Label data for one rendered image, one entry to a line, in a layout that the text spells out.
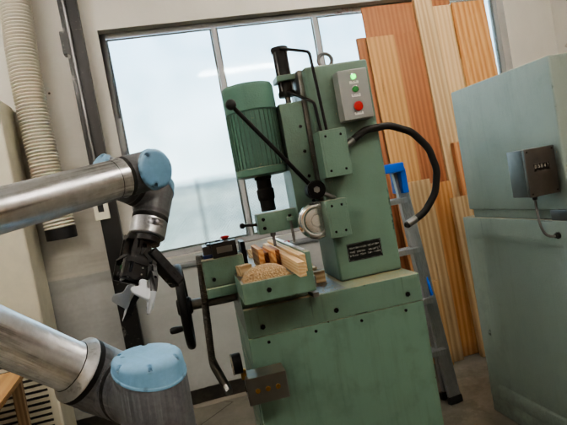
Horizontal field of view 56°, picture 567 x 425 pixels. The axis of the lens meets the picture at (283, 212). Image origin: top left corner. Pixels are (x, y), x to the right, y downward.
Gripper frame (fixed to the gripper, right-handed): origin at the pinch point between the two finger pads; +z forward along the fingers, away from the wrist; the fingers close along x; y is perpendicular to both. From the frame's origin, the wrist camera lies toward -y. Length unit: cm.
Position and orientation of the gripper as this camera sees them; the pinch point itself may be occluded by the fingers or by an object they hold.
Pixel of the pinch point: (137, 320)
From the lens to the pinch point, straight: 134.3
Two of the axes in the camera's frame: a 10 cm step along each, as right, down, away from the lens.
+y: -8.0, -3.1, -5.2
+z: -0.9, 9.1, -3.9
